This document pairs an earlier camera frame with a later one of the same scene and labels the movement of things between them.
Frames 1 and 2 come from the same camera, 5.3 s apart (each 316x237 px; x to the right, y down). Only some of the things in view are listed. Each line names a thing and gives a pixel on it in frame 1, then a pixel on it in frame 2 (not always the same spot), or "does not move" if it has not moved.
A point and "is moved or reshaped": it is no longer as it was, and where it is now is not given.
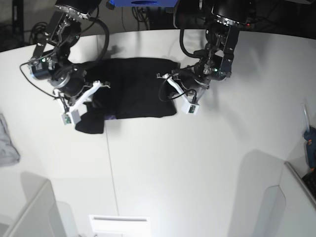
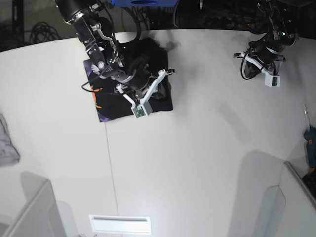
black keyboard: [309, 179] does not move
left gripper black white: [189, 83] -> [264, 55]
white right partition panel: [289, 210] does not move
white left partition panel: [41, 219] does not move
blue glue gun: [309, 135] does not move
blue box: [130, 3] does not move
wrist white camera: [188, 108] -> [273, 81]
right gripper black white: [71, 89] -> [139, 84]
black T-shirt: [134, 91] is moved or reshaped
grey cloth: [9, 155] does not move
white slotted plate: [124, 223] does not move
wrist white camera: [71, 118] -> [142, 110]
